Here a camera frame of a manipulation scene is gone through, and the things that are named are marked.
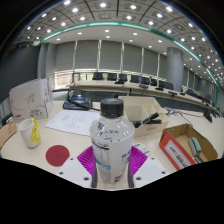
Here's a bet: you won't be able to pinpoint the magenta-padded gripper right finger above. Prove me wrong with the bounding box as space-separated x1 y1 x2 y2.
126 145 169 189

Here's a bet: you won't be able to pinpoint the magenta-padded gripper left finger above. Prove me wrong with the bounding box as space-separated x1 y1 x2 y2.
55 145 99 189

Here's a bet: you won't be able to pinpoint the clear plastic water bottle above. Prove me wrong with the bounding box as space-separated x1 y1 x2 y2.
89 97 136 184

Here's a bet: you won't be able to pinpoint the flat round red coaster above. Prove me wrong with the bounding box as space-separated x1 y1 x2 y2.
45 144 71 168

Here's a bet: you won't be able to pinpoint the red-sided open cardboard box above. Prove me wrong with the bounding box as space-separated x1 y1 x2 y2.
158 123 219 172

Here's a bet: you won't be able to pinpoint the printed white paper sheet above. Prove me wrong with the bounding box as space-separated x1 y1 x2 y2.
44 109 102 137

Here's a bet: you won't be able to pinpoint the beige open divided box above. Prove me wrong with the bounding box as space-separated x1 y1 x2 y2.
118 95 170 138

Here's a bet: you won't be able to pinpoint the grey-green eraser block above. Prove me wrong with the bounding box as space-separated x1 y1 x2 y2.
188 136 203 158

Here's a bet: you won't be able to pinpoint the white ceramic mug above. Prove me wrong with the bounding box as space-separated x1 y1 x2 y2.
18 117 42 149

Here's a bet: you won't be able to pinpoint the long curved conference desk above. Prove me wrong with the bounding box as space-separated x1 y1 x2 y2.
66 79 218 111

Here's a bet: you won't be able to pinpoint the white copy paper box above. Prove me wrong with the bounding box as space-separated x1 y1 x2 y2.
8 77 54 124

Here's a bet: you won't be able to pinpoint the row of black office chairs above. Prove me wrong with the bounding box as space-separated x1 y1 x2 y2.
92 71 174 91

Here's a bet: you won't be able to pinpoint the black desk microphone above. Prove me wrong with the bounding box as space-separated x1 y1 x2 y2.
203 109 214 124

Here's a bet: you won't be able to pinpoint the flat brown cardboard piece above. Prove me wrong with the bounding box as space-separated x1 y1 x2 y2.
0 120 18 150

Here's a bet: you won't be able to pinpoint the black power adapter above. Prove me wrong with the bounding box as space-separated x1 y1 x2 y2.
1 112 14 127

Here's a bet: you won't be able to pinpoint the ceiling lights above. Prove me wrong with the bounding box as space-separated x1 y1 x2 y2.
23 0 224 81

